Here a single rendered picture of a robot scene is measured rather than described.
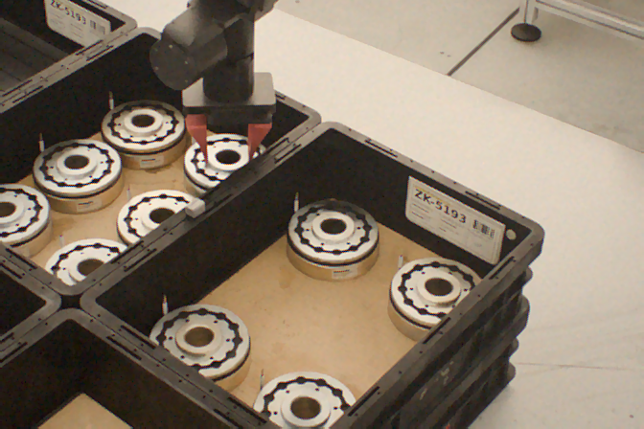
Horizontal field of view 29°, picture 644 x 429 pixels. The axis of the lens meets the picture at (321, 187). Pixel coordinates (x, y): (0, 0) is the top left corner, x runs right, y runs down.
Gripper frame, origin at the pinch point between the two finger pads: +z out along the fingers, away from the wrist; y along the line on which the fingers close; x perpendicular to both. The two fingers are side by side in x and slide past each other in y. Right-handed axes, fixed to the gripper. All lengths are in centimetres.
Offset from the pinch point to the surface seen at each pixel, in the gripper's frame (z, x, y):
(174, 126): 3.0, 9.8, -6.0
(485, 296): -3.5, -29.0, 23.8
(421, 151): 18.2, 23.2, 28.6
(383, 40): 85, 159, 49
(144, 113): 2.4, 11.8, -9.8
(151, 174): 6.1, 4.3, -9.0
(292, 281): 6.3, -15.3, 6.4
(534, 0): 73, 158, 87
